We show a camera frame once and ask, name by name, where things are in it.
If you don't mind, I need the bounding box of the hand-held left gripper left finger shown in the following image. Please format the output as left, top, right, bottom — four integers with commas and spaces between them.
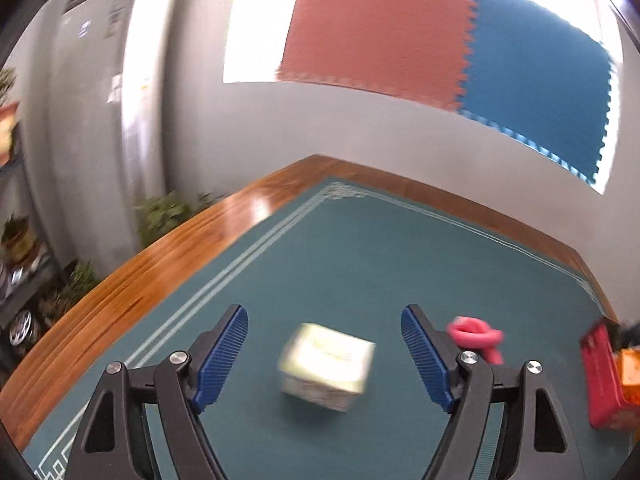
67, 304, 249, 480

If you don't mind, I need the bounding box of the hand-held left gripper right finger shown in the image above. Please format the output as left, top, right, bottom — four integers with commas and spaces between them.
401, 304, 582, 480

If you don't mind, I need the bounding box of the pink rubber loop toy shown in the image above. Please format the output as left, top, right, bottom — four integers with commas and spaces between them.
447, 316, 506, 367

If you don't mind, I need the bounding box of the white and green carton box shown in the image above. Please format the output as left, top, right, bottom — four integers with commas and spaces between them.
278, 323, 377, 414

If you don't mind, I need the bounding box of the red storage container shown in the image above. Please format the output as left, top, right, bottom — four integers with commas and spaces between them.
579, 322, 640, 432

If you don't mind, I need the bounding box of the green table mat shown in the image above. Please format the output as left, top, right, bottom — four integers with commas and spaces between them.
21, 175, 630, 480

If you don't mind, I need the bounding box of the green potted plant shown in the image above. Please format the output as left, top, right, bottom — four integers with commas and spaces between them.
134, 190, 226, 250

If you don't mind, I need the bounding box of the orange block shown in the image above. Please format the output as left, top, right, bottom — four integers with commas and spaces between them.
618, 350, 640, 430

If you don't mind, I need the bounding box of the metal plant shelf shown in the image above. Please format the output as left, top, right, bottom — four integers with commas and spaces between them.
0, 67, 108, 361

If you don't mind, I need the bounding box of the white standing air conditioner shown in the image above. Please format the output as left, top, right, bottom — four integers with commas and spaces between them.
31, 0, 171, 277

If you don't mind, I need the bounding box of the blue foam mat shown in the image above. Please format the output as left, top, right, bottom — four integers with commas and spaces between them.
459, 0, 617, 186

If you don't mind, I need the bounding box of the red foam mat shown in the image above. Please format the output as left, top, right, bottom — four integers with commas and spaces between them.
276, 0, 482, 111

